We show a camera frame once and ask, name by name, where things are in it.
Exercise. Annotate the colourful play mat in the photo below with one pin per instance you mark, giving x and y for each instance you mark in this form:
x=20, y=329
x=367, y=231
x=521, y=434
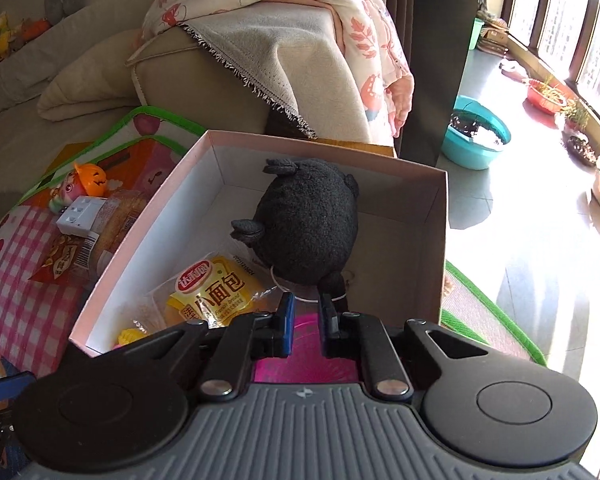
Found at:
x=35, y=310

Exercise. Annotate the teal plastic basin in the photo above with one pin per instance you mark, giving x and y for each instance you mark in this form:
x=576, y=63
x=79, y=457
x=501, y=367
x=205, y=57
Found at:
x=465, y=152

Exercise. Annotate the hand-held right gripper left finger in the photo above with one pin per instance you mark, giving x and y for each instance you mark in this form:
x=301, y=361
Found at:
x=285, y=327

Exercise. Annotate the pink cardboard box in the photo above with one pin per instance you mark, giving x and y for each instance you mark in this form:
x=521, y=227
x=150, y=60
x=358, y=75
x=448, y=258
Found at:
x=180, y=220

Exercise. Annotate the black plush toy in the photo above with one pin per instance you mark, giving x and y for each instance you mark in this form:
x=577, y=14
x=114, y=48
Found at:
x=305, y=220

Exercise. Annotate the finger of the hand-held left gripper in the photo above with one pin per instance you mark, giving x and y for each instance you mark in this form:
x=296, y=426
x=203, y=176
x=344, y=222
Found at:
x=7, y=386

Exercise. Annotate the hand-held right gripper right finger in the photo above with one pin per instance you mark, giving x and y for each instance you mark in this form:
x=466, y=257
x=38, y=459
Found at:
x=326, y=322

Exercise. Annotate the folded beige blanket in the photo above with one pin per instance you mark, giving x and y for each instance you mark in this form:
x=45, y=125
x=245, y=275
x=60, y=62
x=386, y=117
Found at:
x=90, y=80

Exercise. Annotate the dark window frame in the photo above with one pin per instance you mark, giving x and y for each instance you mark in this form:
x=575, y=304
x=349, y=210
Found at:
x=577, y=30

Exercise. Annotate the beige sofa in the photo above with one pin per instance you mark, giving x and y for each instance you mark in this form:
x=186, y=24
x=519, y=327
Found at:
x=190, y=90

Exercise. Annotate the orange plush toy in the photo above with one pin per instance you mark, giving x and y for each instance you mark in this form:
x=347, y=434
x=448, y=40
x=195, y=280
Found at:
x=35, y=30

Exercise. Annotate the green plastic bucket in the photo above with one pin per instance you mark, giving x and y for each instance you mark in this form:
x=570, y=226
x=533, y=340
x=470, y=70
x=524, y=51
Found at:
x=475, y=35

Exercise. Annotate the clear bread packet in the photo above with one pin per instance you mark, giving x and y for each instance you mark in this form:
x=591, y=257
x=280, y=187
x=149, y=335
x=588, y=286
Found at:
x=120, y=220

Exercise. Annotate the floral printed blanket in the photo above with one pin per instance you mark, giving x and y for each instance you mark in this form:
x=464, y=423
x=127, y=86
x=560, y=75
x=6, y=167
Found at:
x=375, y=50

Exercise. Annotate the white power strip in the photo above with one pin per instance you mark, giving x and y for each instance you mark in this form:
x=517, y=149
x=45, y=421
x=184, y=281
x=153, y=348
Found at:
x=77, y=214

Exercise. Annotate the yellow bread packet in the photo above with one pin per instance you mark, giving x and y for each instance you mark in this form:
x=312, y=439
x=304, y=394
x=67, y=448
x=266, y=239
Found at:
x=215, y=292

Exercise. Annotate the pumpkin hat doll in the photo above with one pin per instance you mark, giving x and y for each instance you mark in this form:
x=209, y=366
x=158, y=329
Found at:
x=87, y=177

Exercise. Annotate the light beige quilt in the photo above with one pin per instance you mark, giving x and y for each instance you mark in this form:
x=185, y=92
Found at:
x=40, y=55

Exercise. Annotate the beige fringed towel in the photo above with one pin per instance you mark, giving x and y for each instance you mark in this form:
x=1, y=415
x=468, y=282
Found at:
x=280, y=45

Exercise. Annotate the pink plastic toy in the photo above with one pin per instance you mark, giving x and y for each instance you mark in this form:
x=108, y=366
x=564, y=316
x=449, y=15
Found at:
x=305, y=360

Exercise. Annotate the small yellow toy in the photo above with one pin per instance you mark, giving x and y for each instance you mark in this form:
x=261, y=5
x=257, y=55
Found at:
x=130, y=336

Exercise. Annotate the brown plush toy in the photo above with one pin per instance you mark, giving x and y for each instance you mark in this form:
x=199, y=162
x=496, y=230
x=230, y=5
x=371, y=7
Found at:
x=19, y=35

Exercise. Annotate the red snack packet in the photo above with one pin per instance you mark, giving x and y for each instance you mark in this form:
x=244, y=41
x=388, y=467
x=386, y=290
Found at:
x=60, y=260

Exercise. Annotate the dark plant pot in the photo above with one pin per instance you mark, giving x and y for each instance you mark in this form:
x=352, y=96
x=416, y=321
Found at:
x=580, y=150

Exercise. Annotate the red plant pot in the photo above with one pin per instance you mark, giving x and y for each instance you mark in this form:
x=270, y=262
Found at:
x=545, y=100

